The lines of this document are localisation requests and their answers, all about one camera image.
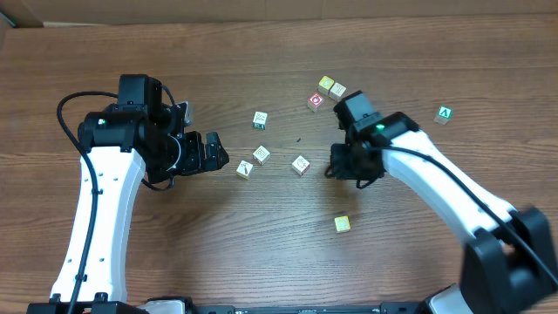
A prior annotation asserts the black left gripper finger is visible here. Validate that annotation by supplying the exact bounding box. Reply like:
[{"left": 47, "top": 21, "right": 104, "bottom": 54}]
[
  {"left": 204, "top": 153, "right": 229, "bottom": 172},
  {"left": 205, "top": 132, "right": 224, "bottom": 155}
]

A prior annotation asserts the blue-sided wooden block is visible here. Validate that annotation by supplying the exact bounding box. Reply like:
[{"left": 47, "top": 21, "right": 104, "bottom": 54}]
[{"left": 252, "top": 146, "right": 271, "bottom": 166}]

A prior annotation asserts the red W wooden block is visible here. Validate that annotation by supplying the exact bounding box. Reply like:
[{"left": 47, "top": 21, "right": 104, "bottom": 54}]
[{"left": 291, "top": 155, "right": 310, "bottom": 176}]

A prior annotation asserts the yellow wooden block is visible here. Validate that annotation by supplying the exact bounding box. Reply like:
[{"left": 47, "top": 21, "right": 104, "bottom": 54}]
[{"left": 334, "top": 216, "right": 350, "bottom": 233}]

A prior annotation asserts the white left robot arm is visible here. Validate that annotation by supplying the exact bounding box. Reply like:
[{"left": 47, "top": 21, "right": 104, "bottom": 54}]
[{"left": 51, "top": 74, "right": 229, "bottom": 309}]

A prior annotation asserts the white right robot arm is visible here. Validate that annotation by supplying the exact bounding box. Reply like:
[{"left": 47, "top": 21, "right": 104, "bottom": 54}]
[{"left": 325, "top": 91, "right": 557, "bottom": 314}]

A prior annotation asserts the green-sided wooden block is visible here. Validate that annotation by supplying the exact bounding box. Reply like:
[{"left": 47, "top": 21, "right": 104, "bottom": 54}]
[{"left": 252, "top": 112, "right": 268, "bottom": 130}]

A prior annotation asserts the yellow-sided wooden block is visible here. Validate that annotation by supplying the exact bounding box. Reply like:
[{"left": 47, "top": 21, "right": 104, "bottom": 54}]
[{"left": 329, "top": 82, "right": 346, "bottom": 101}]

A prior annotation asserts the red-topped wooden block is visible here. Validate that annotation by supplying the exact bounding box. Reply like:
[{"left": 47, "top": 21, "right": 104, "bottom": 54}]
[{"left": 307, "top": 92, "right": 324, "bottom": 113}]

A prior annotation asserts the yellow-topped wooden block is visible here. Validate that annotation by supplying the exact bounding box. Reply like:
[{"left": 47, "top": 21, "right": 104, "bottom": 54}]
[{"left": 317, "top": 75, "right": 335, "bottom": 96}]

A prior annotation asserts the green A wooden block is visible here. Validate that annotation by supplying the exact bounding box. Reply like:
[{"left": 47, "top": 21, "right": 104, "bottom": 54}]
[{"left": 434, "top": 106, "right": 453, "bottom": 125}]

